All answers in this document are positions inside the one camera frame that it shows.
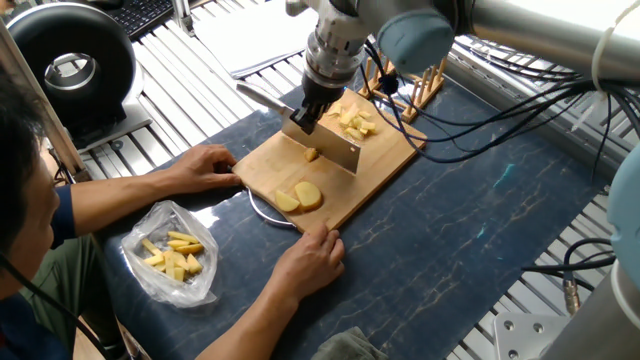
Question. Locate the grey-green cloth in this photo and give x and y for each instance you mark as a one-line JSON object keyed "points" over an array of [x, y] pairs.
{"points": [[345, 345]]}

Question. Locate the metal mounting plate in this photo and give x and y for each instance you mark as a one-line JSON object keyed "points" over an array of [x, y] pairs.
{"points": [[530, 340]]}

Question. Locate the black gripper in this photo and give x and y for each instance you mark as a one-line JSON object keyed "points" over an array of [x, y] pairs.
{"points": [[330, 78]]}

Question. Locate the person's right hand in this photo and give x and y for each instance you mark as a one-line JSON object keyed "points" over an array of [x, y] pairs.
{"points": [[310, 260]]}

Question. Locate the black keyboard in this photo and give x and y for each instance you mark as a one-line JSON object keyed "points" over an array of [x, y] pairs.
{"points": [[140, 15]]}

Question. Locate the steel cleaver knife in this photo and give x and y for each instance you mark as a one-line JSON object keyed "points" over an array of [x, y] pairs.
{"points": [[330, 152]]}

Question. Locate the white sheet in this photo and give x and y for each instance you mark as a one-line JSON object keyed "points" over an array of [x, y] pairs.
{"points": [[250, 35]]}

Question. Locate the thin cut potato slice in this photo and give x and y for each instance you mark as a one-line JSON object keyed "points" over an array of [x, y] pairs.
{"points": [[355, 135], [348, 120], [360, 116], [371, 128], [335, 111]]}

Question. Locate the wooden knife rack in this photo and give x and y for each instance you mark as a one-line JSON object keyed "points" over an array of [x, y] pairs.
{"points": [[425, 90]]}

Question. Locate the olive trousers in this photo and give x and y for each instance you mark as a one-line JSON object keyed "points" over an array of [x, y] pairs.
{"points": [[55, 300]]}

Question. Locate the person's right forearm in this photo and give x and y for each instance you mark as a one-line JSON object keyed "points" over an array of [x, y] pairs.
{"points": [[235, 330]]}

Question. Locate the bamboo cutting board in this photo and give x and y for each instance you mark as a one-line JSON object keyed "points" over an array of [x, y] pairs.
{"points": [[385, 165]]}

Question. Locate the plastic bag of potato sticks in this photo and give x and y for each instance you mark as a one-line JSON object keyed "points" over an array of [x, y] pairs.
{"points": [[165, 255]]}

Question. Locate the narrow potato wedge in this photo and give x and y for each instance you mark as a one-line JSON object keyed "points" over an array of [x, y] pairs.
{"points": [[312, 155]]}

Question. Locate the dark blue marble mat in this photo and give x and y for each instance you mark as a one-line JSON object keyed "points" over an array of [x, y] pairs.
{"points": [[460, 230]]}

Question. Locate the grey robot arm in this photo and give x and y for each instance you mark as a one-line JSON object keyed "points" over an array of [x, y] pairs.
{"points": [[540, 30]]}

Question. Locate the person's left hand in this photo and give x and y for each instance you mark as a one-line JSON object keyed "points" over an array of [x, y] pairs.
{"points": [[205, 168]]}

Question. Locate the wooden pole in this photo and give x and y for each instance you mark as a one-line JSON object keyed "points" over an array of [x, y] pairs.
{"points": [[40, 105]]}

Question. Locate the person's left forearm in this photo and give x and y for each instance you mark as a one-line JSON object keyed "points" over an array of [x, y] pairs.
{"points": [[110, 200]]}

